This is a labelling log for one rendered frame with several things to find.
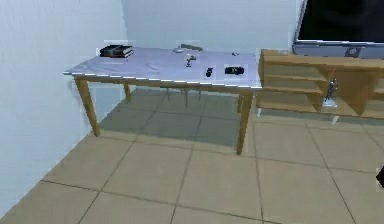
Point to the grey-framed television set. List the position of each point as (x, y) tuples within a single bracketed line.
[(340, 26)]

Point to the grey flat dish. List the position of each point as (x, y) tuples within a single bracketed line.
[(178, 50)]

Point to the white-topped wooden table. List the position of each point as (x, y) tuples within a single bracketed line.
[(150, 66)]

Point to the black books stack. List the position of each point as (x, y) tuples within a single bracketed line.
[(116, 51)]

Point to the wooden shelf unit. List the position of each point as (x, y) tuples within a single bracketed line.
[(300, 83)]

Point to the small silver figurine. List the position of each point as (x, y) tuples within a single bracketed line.
[(190, 60)]

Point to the silver statuette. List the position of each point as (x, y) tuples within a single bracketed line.
[(331, 93)]

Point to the black remote control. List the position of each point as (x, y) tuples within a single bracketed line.
[(234, 70)]

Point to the tiny black object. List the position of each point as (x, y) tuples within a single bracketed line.
[(235, 53)]

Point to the black object at edge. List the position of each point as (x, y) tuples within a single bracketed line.
[(381, 177)]

